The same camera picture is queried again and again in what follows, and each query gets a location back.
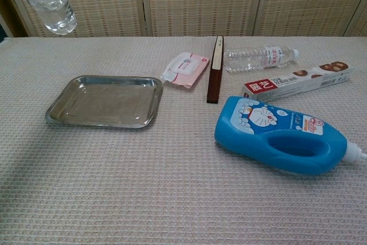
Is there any white baking paper box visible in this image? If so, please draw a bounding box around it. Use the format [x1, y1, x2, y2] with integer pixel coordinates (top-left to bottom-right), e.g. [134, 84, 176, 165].
[243, 60, 354, 103]

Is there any beige woven tablecloth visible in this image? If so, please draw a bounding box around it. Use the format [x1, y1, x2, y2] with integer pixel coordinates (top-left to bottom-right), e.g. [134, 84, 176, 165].
[0, 36, 367, 245]

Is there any dark red folded fan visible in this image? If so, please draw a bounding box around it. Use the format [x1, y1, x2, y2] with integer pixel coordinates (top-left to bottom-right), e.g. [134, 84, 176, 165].
[206, 35, 225, 104]

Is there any clear bottle with red label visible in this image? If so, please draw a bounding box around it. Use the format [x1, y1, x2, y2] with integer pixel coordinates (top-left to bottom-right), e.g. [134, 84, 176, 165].
[224, 45, 300, 73]

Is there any transparent bottle with green cap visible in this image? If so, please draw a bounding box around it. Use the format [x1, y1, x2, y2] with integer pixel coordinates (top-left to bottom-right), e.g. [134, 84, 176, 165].
[18, 0, 78, 36]

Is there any blue pump detergent bottle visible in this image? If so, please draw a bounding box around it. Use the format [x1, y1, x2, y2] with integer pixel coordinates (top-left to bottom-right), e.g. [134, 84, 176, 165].
[214, 95, 367, 177]

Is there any pink wet wipes pack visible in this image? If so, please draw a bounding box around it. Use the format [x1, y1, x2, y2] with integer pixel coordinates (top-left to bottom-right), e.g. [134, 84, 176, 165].
[160, 52, 210, 91]

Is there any stainless steel tray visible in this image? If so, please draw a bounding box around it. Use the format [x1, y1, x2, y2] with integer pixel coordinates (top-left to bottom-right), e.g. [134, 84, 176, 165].
[45, 75, 164, 129]

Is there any bamboo folding screen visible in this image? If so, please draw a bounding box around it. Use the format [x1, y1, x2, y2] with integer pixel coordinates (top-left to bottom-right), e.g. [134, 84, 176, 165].
[0, 0, 367, 39]

